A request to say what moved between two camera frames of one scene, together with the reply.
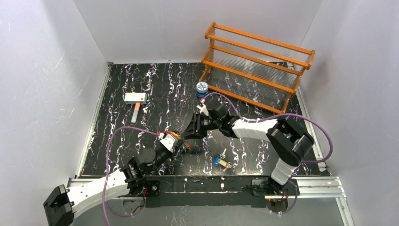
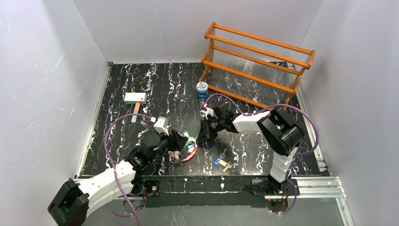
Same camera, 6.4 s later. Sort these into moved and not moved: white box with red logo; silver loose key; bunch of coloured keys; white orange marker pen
Moved: bunch of coloured keys
Not moved: silver loose key; white box with red logo; white orange marker pen
